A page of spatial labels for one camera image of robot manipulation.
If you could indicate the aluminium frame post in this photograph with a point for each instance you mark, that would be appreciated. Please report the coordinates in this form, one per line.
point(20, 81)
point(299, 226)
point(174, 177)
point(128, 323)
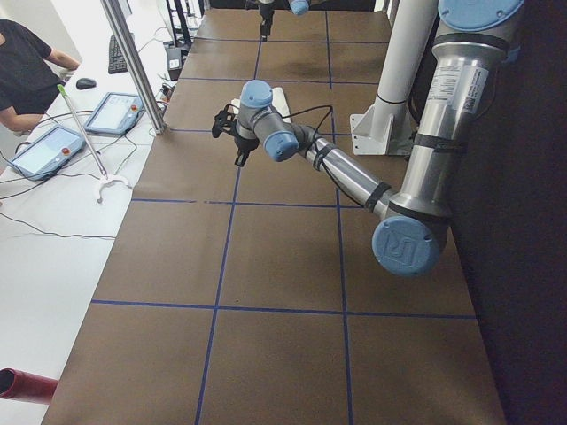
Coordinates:
point(119, 26)

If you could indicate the cream long sleeve shirt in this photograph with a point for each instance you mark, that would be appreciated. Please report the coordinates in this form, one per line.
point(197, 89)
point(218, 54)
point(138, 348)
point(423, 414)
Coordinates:
point(279, 102)

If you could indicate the reacher grabber stick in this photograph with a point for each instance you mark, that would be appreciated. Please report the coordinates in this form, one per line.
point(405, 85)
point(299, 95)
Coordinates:
point(105, 178)

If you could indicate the near teach pendant tablet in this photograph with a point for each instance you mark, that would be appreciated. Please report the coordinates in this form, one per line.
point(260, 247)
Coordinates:
point(46, 155)

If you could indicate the red cylinder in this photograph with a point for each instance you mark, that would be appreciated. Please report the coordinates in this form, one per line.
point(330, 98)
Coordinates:
point(27, 387)

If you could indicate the person in black shirt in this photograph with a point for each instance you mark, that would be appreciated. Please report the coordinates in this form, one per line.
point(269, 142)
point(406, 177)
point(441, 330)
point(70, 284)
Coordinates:
point(28, 85)

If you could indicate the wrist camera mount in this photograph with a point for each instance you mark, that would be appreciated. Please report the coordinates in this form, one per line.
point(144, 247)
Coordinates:
point(225, 121)

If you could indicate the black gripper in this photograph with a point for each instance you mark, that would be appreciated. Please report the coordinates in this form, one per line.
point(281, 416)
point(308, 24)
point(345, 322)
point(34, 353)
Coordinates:
point(265, 15)
point(244, 144)

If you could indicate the teach pendant tablet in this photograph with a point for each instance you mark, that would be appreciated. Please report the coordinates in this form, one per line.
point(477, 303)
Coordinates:
point(46, 155)
point(116, 114)

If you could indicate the far teach pendant tablet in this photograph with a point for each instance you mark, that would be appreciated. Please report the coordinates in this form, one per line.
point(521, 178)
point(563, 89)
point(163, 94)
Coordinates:
point(116, 114)

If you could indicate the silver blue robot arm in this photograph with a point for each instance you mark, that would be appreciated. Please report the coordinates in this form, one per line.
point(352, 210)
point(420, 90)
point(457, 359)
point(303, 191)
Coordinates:
point(440, 57)
point(297, 7)

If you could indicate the black computer mouse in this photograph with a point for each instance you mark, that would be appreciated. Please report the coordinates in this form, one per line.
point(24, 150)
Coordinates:
point(85, 83)

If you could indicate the black keyboard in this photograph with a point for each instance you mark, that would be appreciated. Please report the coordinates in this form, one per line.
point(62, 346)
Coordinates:
point(116, 61)

